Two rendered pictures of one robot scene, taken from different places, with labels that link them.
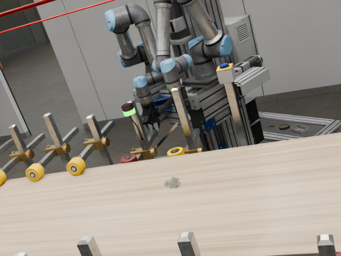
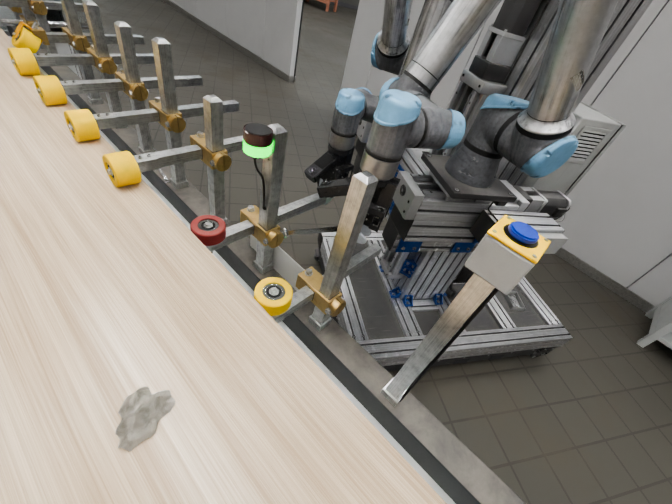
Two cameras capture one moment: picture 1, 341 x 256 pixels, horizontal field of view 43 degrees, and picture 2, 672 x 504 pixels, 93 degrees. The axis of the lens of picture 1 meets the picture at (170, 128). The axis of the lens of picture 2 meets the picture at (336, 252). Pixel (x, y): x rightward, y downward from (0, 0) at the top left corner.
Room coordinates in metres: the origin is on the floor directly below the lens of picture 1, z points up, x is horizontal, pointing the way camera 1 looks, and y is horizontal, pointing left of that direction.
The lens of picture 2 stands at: (1.50, -0.16, 1.44)
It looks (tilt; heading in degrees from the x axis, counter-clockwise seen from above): 42 degrees down; 10
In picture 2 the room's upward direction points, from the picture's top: 17 degrees clockwise
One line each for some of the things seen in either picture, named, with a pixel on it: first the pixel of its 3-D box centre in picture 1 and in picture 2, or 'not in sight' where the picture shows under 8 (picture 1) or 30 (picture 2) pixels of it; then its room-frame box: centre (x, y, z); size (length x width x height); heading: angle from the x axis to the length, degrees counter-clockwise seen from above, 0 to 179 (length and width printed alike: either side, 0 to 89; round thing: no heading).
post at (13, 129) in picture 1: (28, 161); (137, 101); (2.38, 0.85, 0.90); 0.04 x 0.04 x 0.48; 68
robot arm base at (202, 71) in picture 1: (204, 67); (476, 159); (2.50, -0.30, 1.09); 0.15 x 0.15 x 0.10
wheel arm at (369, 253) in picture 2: (189, 149); (329, 280); (2.07, -0.06, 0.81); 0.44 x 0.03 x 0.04; 158
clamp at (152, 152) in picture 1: (143, 153); (261, 227); (2.11, 0.18, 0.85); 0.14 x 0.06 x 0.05; 68
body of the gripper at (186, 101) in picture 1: (179, 99); (371, 197); (2.10, -0.09, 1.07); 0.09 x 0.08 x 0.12; 88
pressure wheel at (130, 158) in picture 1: (131, 166); (209, 240); (1.98, 0.25, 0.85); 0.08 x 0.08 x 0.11
